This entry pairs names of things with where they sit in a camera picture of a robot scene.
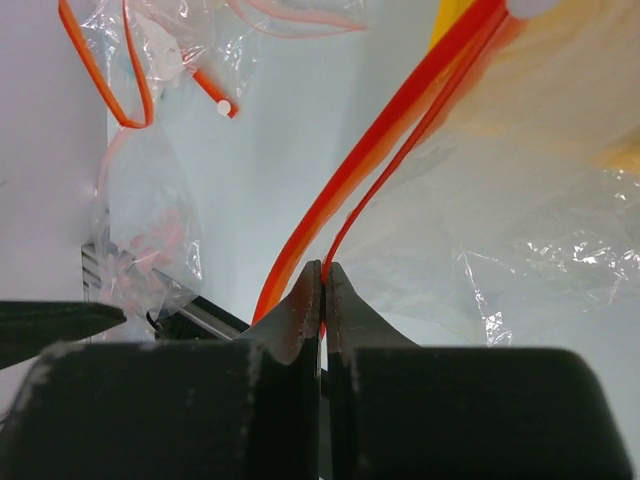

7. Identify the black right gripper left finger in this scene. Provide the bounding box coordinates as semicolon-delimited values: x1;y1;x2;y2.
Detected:
1;261;321;479

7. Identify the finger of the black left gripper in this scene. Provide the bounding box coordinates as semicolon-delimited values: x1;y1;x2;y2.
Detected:
1;301;126;369

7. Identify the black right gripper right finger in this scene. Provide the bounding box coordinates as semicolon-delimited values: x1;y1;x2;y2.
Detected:
323;264;634;479

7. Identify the clear orange-zipper zip bag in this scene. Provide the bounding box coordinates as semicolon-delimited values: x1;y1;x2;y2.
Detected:
254;1;639;346

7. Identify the clear bag with pink dots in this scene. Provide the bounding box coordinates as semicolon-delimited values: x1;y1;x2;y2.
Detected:
89;124;203;321

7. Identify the clear small orange-zipper bag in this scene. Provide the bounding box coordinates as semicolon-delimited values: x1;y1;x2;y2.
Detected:
58;1;260;129

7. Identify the clear pink-zipper zip bag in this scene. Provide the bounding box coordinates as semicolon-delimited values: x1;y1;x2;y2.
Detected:
228;0;367;39

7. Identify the yellow plastic bin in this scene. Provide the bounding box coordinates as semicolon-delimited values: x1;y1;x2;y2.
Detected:
438;1;639;173

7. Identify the aluminium front rail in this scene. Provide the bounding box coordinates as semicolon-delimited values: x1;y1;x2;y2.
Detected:
81;244;248;343

